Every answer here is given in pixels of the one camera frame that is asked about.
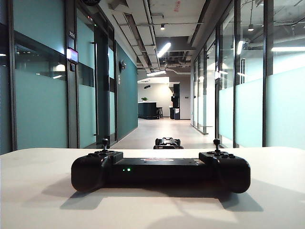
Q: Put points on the black quadruped robot dog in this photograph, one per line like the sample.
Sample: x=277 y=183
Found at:
x=168 y=142

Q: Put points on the wooden bar stool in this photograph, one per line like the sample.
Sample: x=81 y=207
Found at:
x=159 y=112

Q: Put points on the round black ceiling dome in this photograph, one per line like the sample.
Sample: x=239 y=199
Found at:
x=90 y=1

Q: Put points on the ceiling track spotlight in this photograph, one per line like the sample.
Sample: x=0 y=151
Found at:
x=162 y=27

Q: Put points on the round wall-mounted ornament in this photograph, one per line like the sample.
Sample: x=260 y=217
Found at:
x=122 y=65

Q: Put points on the white paper wall sign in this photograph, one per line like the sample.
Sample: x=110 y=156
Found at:
x=119 y=80

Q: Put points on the green potted plant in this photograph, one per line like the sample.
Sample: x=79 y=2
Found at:
x=144 y=98

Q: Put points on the black door access reader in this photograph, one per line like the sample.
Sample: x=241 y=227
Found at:
x=72 y=67

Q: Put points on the lit door display panel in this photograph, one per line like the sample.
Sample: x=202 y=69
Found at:
x=72 y=55

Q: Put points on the black remote control with joysticks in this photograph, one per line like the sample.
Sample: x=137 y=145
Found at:
x=159 y=171

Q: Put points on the dark counter with white top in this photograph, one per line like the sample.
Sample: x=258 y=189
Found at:
x=146 y=111

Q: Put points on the pendant ceiling lamp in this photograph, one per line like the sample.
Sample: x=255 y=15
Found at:
x=250 y=28

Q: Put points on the bright linear ceiling light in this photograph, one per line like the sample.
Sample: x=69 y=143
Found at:
x=156 y=73
x=164 y=49

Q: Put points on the white room number sign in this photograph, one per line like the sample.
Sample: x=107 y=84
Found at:
x=72 y=34

